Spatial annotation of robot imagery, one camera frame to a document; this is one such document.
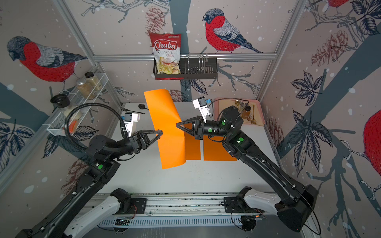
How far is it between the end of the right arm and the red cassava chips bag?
17.9 inches

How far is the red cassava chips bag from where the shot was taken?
83 cm

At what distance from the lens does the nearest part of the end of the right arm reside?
500 millimetres

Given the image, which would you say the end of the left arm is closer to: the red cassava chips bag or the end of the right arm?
the end of the right arm
